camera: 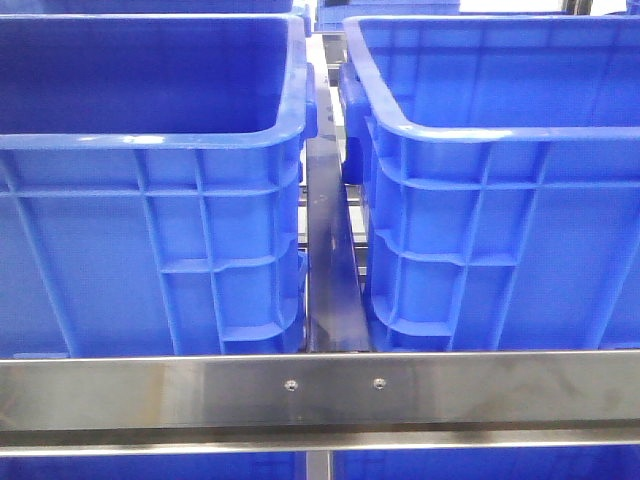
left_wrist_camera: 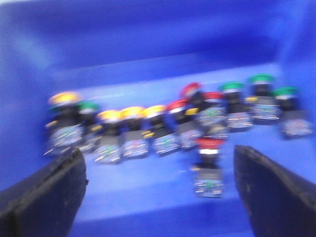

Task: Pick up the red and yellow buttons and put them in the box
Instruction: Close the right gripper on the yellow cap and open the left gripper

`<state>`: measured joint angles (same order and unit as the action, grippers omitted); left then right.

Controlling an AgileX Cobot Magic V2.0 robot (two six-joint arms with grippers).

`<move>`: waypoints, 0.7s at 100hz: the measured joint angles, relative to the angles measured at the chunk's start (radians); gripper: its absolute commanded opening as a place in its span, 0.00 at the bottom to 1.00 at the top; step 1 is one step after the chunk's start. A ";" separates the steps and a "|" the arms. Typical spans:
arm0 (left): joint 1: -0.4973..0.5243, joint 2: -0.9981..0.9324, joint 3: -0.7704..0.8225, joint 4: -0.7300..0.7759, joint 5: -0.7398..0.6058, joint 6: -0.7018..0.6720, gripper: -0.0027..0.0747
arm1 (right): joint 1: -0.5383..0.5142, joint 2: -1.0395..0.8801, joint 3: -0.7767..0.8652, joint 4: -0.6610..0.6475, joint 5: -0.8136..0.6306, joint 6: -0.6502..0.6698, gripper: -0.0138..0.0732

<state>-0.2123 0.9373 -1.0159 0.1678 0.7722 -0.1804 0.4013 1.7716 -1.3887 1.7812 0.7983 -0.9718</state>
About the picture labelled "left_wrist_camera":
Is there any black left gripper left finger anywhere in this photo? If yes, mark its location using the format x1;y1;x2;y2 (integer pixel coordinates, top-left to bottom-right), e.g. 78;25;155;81
0;148;88;237

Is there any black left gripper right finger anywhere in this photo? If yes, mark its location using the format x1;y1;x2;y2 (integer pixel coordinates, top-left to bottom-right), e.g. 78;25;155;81
234;145;316;237

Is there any red push button front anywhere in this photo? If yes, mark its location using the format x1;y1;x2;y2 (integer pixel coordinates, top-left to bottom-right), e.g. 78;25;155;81
192;137;225;198

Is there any yellow push button far left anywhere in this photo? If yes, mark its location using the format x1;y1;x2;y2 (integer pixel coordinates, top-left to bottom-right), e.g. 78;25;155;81
44;91;83;156

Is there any yellow push button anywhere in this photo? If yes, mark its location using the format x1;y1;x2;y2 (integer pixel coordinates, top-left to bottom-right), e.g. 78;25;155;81
44;91;83;156
142;105;180;156
120;106;149;159
95;110;122;164

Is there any green push button far right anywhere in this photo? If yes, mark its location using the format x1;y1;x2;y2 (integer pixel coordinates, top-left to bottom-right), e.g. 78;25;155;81
273;86;313;139

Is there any green push button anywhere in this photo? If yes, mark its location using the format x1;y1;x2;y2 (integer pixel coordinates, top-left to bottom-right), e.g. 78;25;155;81
220;81;253;131
273;86;313;139
78;100;100;153
245;74;280;124

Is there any green push button left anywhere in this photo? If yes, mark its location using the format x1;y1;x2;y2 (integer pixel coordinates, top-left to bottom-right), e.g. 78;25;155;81
78;100;100;153

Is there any green push button upper right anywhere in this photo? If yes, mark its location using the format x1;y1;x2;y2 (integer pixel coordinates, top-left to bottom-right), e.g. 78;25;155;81
245;74;280;124

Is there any green push button middle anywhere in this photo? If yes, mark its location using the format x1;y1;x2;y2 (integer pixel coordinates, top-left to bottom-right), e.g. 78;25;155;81
220;81;253;131

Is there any red push button middle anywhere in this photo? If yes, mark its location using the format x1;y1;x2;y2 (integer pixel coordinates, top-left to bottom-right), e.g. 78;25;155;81
197;92;228;139

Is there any red push button left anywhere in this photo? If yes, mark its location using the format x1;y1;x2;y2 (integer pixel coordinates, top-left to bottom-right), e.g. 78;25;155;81
167;99;202;150

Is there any red push button tilted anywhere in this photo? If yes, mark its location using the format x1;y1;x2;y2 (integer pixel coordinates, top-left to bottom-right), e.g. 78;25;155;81
180;82;205;115

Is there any blue plastic crate left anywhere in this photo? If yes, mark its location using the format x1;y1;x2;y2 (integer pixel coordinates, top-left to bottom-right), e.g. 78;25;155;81
0;0;316;237

